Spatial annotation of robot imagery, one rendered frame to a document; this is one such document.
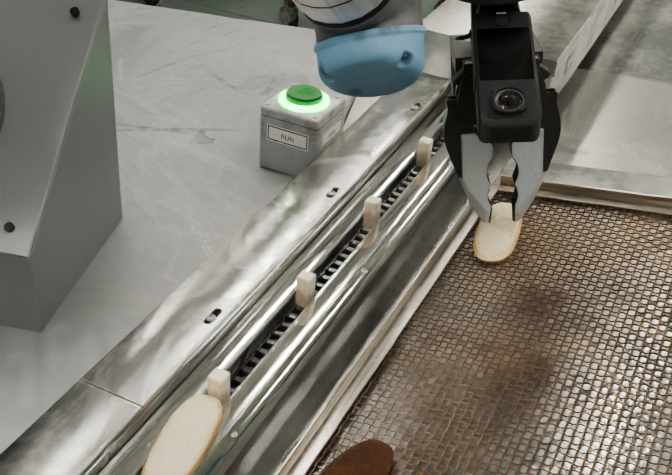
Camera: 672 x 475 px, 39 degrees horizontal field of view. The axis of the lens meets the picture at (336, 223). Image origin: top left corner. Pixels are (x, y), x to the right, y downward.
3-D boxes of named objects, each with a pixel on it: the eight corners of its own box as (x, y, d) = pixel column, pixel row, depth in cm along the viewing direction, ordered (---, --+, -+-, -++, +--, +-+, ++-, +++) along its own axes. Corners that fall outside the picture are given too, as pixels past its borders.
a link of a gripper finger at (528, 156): (539, 190, 86) (532, 97, 82) (550, 222, 81) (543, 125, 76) (505, 195, 86) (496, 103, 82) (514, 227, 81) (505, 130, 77)
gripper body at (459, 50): (534, 92, 83) (536, -45, 77) (551, 131, 76) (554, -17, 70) (448, 98, 84) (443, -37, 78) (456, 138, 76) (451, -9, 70)
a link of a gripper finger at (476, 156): (484, 197, 87) (491, 103, 82) (491, 228, 81) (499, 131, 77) (450, 197, 87) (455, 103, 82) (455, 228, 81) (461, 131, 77)
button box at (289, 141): (287, 162, 111) (291, 77, 105) (347, 181, 109) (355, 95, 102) (252, 194, 105) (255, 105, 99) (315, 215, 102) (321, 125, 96)
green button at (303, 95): (296, 93, 103) (296, 80, 102) (328, 103, 102) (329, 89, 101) (278, 107, 100) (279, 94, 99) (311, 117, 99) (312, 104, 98)
